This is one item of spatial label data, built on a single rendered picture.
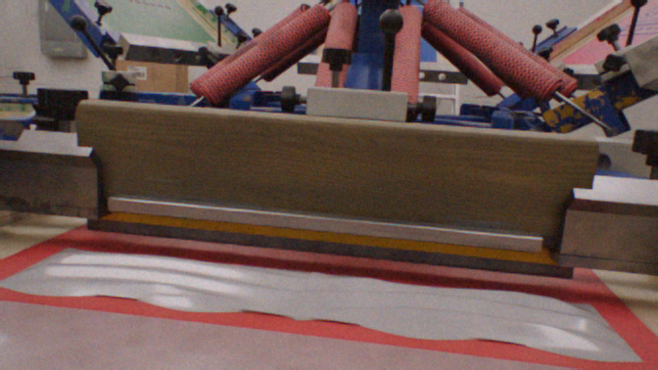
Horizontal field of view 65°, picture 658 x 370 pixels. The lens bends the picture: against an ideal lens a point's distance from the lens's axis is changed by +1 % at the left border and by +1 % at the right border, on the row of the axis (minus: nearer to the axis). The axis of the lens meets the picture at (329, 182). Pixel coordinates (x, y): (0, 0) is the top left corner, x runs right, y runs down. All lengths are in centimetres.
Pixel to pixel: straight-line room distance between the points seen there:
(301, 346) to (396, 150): 15
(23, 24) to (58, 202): 522
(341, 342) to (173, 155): 18
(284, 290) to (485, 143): 16
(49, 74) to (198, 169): 512
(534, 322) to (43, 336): 25
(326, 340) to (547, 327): 12
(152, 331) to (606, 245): 28
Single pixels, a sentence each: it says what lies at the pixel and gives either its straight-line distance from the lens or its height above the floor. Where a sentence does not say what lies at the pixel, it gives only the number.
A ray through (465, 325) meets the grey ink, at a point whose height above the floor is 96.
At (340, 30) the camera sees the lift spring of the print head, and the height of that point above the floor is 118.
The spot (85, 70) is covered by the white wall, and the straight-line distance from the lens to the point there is 528.
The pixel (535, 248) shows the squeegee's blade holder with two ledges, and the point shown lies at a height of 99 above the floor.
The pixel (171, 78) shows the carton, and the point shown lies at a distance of 446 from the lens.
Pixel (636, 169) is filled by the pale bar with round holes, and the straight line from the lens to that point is 65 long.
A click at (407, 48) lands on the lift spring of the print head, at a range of 92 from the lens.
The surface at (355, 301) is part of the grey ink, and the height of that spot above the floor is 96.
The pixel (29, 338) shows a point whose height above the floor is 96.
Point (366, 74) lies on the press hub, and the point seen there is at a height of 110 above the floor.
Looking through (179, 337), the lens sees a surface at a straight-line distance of 28.
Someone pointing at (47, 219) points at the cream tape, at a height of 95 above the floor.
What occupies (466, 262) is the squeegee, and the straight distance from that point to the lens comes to 38.
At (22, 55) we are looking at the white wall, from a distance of 563.
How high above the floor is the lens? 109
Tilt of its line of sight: 11 degrees down
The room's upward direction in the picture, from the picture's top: 4 degrees clockwise
